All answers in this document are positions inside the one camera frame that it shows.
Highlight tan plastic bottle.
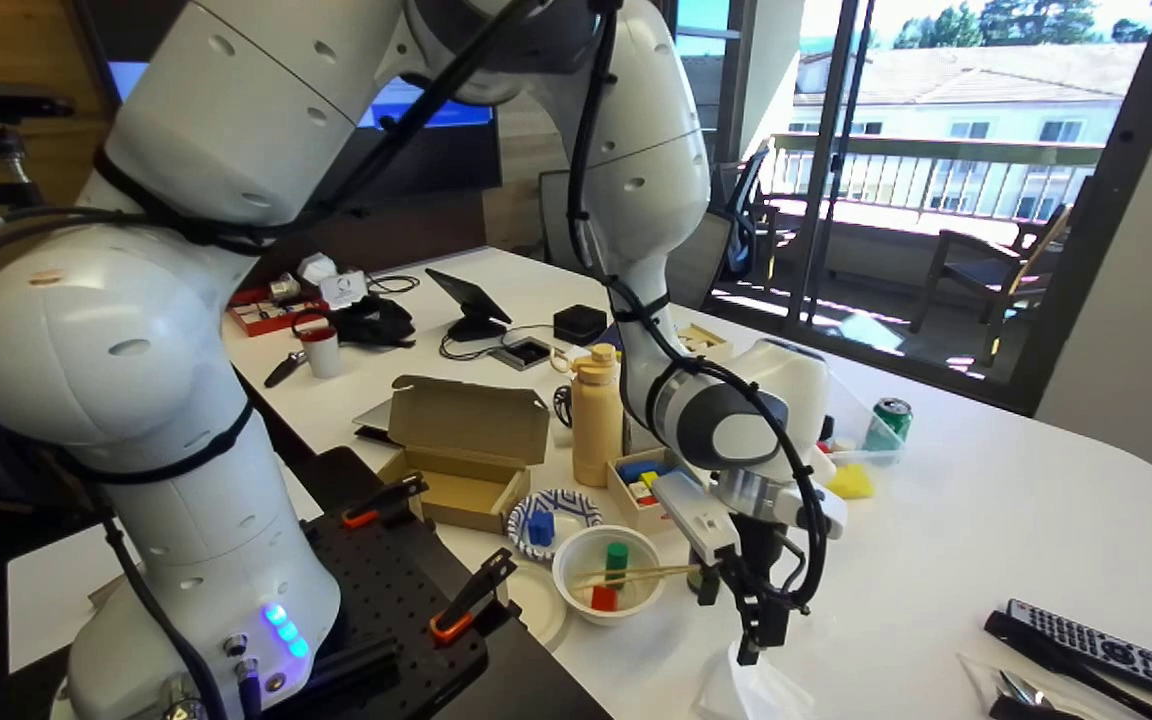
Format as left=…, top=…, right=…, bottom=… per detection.
left=574, top=344, right=623, bottom=487

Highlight black remote control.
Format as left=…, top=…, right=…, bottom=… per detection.
left=984, top=601, right=1152, bottom=694

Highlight open cardboard box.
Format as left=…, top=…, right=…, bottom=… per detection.
left=379, top=375, right=549, bottom=533

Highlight small blue cup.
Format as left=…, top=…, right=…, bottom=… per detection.
left=864, top=397, right=912, bottom=453

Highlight black clamp orange tips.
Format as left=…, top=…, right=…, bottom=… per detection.
left=428, top=549, right=516, bottom=647

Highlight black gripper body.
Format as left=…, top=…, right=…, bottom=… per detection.
left=717, top=515, right=827, bottom=634

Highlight black tablet on stand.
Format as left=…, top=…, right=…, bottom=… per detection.
left=433, top=274, right=514, bottom=340

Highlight black mounting board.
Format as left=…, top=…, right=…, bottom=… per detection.
left=265, top=449, right=608, bottom=720

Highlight blue patterned plate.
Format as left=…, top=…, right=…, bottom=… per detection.
left=507, top=487, right=600, bottom=566

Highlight white paper napkin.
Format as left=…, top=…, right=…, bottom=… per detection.
left=694, top=652, right=817, bottom=720

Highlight yellow sponge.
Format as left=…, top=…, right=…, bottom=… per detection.
left=833, top=465, right=876, bottom=501

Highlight white bowl with blocks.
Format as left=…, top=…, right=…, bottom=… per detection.
left=551, top=526, right=663, bottom=623

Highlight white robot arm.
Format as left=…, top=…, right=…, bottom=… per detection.
left=0, top=0, right=823, bottom=720

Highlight wooden chopstick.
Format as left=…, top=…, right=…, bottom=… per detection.
left=574, top=566, right=694, bottom=593

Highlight black phone on table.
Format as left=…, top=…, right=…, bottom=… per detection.
left=489, top=337, right=549, bottom=370

